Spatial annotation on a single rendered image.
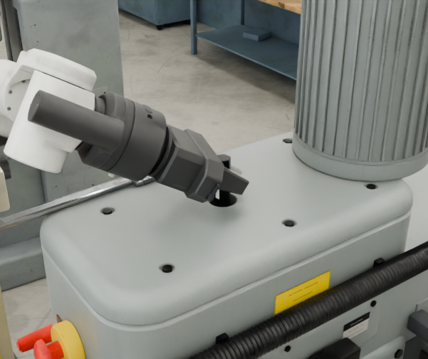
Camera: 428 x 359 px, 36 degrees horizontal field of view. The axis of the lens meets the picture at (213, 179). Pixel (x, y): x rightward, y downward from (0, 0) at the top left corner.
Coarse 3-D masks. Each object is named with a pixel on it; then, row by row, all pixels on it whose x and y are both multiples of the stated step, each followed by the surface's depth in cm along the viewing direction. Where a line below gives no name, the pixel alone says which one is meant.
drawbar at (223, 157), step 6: (222, 156) 83; (228, 156) 83; (228, 162) 82; (228, 168) 82; (222, 192) 84; (228, 192) 84; (216, 198) 84; (222, 198) 84; (228, 198) 84; (216, 204) 85; (222, 204) 84; (228, 204) 85
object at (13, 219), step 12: (120, 180) 88; (144, 180) 88; (84, 192) 85; (96, 192) 85; (108, 192) 86; (48, 204) 83; (60, 204) 83; (72, 204) 84; (12, 216) 80; (24, 216) 80; (36, 216) 81; (0, 228) 78
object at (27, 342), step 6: (42, 330) 90; (48, 330) 90; (24, 336) 89; (30, 336) 89; (36, 336) 89; (42, 336) 89; (48, 336) 89; (18, 342) 88; (24, 342) 88; (30, 342) 88; (48, 342) 90; (18, 348) 89; (24, 348) 88; (30, 348) 89
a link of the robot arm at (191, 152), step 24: (144, 120) 74; (144, 144) 73; (168, 144) 76; (192, 144) 79; (120, 168) 74; (144, 168) 75; (168, 168) 76; (192, 168) 77; (216, 168) 77; (192, 192) 77
